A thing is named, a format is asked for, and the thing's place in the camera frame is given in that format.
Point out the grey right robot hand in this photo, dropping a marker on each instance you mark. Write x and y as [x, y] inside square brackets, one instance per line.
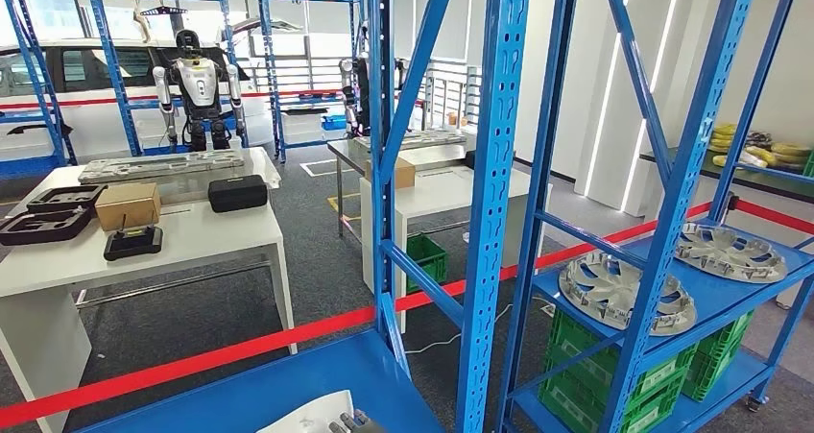
[356, 425]

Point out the white plastic car part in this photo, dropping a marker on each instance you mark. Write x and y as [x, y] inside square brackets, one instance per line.
[299, 417]

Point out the grey metal panel part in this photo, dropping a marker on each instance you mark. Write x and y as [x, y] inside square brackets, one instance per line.
[159, 166]
[432, 141]

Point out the green plastic crate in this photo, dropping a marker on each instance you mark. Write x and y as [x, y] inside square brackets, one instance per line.
[704, 378]
[730, 340]
[571, 404]
[426, 261]
[571, 340]

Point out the white table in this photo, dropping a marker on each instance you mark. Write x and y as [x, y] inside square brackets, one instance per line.
[445, 195]
[210, 233]

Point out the cardboard box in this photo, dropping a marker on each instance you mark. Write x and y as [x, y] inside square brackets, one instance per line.
[406, 174]
[129, 207]

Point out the black hard case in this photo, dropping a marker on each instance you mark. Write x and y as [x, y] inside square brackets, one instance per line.
[470, 160]
[237, 193]

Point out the silver wheel hubcap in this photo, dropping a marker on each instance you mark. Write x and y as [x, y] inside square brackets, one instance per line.
[596, 289]
[730, 254]

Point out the black remote controller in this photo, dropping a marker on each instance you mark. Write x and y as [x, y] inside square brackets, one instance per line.
[132, 244]

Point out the white storage box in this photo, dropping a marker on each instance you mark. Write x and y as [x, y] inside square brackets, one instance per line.
[302, 128]

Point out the blue storage bin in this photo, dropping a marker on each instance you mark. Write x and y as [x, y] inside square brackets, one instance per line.
[334, 123]

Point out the silver black humanoid robot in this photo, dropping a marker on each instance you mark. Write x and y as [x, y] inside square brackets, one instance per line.
[362, 93]
[200, 86]

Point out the white metal railing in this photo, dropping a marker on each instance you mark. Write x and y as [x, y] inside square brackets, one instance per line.
[470, 93]

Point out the black foam tray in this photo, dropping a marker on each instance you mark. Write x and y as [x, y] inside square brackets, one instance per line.
[63, 198]
[44, 226]

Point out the white car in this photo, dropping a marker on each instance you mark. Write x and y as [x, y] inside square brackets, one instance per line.
[89, 131]

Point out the grey car hood panel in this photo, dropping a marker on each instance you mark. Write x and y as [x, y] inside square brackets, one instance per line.
[261, 24]

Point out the black hanger bar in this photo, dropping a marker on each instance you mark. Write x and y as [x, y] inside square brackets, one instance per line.
[164, 10]

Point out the dark side table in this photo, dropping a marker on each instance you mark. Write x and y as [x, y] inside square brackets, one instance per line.
[776, 185]

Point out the black barrier post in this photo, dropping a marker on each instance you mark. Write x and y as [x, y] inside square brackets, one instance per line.
[731, 203]

